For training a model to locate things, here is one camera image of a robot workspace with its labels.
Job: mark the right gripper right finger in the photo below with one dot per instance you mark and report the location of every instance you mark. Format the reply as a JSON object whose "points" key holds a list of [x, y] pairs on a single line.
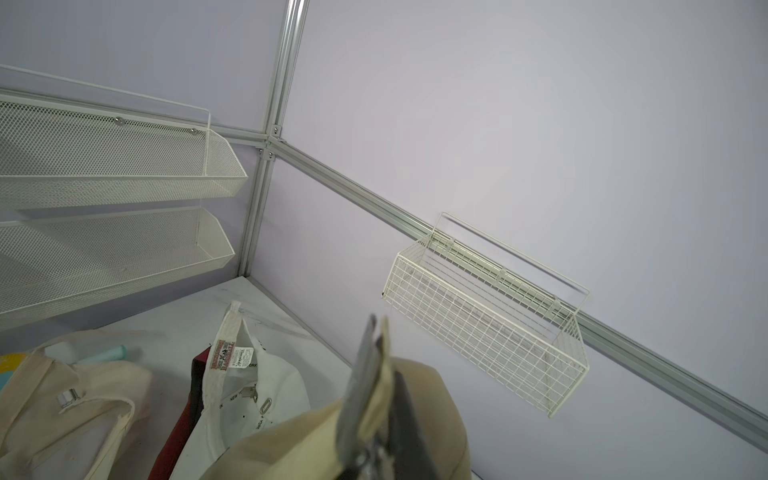
{"points": [[406, 446]]}

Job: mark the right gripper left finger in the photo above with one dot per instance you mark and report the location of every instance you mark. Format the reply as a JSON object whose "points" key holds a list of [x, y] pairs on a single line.
{"points": [[358, 440]]}

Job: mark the khaki tan baseball cap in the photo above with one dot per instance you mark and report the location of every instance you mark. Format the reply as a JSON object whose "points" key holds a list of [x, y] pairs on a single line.
{"points": [[304, 447]]}

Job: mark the white baseball cap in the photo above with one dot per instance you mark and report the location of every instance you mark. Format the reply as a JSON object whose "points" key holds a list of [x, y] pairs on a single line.
{"points": [[245, 390]]}

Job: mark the dark red baseball cap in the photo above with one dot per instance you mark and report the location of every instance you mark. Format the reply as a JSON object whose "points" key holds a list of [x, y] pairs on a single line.
{"points": [[170, 453]]}

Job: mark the beige baseball cap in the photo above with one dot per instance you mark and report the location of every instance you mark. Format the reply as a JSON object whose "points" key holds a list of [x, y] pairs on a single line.
{"points": [[70, 421]]}

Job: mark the yellow object behind arm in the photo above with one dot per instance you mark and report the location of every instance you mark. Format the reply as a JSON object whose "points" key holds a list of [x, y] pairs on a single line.
{"points": [[11, 362]]}

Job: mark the light blue brush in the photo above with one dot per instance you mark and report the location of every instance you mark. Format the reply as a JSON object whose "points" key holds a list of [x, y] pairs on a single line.
{"points": [[113, 354]]}

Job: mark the white mesh two-tier shelf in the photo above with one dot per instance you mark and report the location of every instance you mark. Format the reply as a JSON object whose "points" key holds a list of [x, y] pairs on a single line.
{"points": [[104, 191]]}

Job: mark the white wire wall basket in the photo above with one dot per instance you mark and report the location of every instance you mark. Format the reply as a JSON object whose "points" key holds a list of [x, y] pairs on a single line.
{"points": [[538, 361]]}

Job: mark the aluminium frame rails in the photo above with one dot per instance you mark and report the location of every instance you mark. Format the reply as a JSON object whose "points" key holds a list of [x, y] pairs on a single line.
{"points": [[479, 270]]}

